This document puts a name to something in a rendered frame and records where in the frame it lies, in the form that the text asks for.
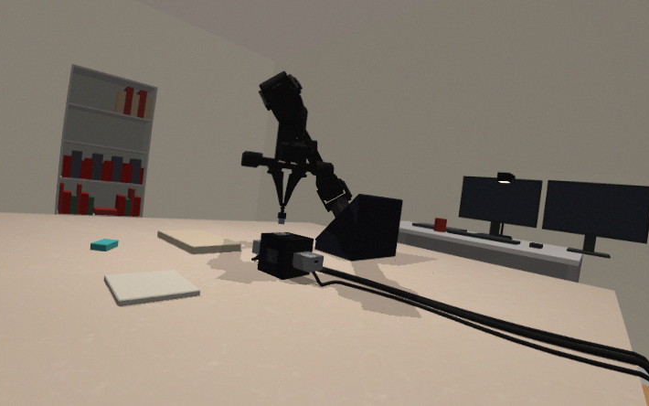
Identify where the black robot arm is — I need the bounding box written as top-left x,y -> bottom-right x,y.
259,71 -> 353,218

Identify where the teal flat block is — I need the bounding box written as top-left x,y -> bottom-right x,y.
90,239 -> 119,251

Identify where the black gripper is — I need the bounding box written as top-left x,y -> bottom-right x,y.
241,128 -> 334,207

